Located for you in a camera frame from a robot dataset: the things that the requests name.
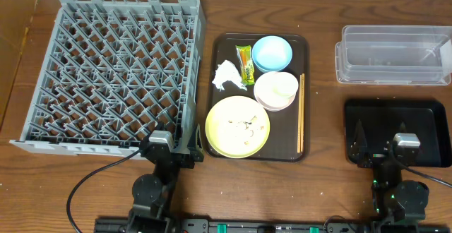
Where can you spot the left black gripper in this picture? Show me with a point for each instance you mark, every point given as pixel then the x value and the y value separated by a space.
pixel 173 156

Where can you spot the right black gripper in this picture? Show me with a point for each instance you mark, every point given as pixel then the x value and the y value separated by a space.
pixel 378 157

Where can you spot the white tissue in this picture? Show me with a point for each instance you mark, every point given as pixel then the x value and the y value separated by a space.
pixel 227 71

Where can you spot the green orange snack wrapper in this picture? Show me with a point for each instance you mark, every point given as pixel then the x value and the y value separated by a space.
pixel 246 64

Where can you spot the pale green cup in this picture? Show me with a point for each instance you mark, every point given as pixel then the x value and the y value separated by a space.
pixel 284 84

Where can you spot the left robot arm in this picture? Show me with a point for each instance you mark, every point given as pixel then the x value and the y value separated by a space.
pixel 152 193

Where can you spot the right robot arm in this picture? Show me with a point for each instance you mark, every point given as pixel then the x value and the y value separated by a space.
pixel 400 204

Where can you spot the grey plastic dishwasher rack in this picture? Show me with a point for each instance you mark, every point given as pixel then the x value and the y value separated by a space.
pixel 112 71

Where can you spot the black plastic tray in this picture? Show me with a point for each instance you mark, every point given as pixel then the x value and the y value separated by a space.
pixel 381 120

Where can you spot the yellow plate with scraps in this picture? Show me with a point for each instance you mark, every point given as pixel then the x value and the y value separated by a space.
pixel 237 127

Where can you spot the clear plastic container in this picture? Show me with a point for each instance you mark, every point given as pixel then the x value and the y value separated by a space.
pixel 394 55

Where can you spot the pink bowl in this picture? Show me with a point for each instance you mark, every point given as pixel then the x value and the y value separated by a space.
pixel 266 97

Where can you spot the wooden chopstick outer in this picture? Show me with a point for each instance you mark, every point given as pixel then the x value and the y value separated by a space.
pixel 302 77

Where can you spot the wooden chopstick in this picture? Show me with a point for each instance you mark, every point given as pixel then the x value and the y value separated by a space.
pixel 302 77
pixel 299 120

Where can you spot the wooden chopstick inner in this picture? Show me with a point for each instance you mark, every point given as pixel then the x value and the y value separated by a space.
pixel 299 120

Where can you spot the dark brown serving tray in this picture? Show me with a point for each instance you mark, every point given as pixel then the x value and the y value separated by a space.
pixel 282 143

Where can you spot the light blue bowl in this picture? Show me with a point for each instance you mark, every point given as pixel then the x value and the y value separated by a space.
pixel 271 53

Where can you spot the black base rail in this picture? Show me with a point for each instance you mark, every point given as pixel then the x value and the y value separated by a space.
pixel 206 226

